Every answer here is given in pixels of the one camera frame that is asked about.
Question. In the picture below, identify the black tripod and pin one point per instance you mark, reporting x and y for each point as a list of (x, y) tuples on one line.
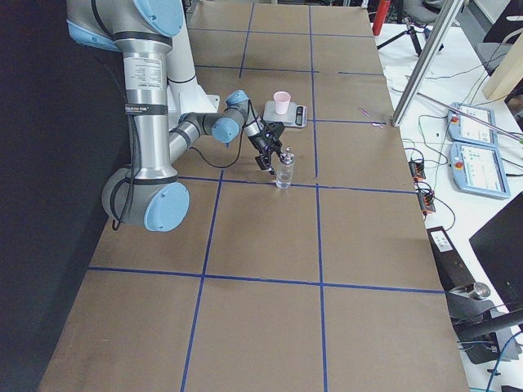
[(413, 29)]

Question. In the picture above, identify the far blue teach pendant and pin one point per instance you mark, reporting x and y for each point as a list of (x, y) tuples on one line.
[(464, 129)]

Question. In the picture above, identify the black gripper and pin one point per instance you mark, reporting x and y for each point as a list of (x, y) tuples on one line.
[(259, 144)]

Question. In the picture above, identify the blue teach pendant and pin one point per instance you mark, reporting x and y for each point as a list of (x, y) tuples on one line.
[(478, 170), (464, 129)]

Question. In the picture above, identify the pink plastic cup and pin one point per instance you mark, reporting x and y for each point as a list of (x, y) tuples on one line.
[(281, 101)]

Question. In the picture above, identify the aluminium frame post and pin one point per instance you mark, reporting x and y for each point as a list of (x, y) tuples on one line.
[(446, 18)]

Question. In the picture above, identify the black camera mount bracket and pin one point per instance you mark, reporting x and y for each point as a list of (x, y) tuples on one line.
[(274, 130)]

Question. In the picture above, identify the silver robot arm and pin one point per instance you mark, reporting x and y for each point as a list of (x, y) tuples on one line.
[(166, 108)]

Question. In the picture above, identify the near blue teach pendant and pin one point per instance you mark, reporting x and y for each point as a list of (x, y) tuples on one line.
[(478, 170)]

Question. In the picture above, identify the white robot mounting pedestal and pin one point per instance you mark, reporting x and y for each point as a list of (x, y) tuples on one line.
[(184, 93)]

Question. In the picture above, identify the red cylinder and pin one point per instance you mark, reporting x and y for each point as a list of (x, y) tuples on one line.
[(380, 16)]

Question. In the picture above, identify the silver digital kitchen scale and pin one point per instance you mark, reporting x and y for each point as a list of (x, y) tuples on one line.
[(295, 117)]

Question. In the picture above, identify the black box with label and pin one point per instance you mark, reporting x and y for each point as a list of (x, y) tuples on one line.
[(451, 268)]

